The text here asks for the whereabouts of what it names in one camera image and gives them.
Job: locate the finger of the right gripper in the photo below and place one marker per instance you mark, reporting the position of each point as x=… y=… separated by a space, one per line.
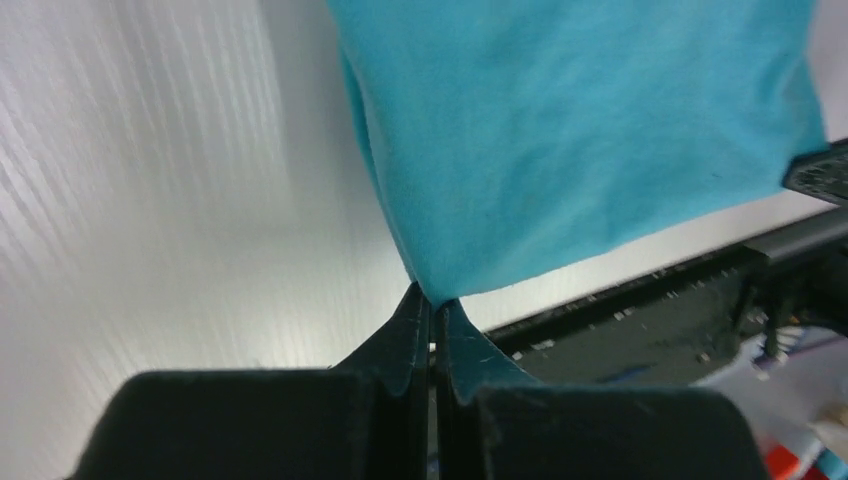
x=821 y=175

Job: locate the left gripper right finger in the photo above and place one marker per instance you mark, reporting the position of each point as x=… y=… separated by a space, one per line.
x=496 y=421

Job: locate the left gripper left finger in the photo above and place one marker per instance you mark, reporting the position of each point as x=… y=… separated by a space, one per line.
x=364 y=418

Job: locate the teal polo shirt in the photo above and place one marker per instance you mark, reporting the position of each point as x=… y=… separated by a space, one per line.
x=507 y=139

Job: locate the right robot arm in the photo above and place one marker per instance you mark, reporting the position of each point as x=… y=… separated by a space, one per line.
x=803 y=277

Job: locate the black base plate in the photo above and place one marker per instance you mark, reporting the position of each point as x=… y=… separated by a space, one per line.
x=671 y=326

